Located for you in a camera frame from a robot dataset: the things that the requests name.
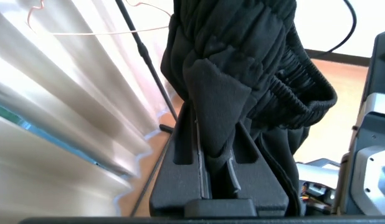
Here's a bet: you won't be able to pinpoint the black cable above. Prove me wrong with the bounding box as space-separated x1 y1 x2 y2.
310 0 358 58

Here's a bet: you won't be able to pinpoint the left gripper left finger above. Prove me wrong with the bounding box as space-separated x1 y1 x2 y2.
148 99 258 218

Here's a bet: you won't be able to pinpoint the black clothes rack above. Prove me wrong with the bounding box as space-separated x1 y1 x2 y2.
115 0 179 217

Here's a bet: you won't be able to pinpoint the pink clothes hanger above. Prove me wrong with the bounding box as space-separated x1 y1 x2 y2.
26 0 173 36

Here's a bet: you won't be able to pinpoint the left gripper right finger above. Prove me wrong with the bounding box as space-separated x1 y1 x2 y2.
228 121 290 217

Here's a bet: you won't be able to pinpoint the black shorts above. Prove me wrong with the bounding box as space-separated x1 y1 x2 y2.
160 0 338 217

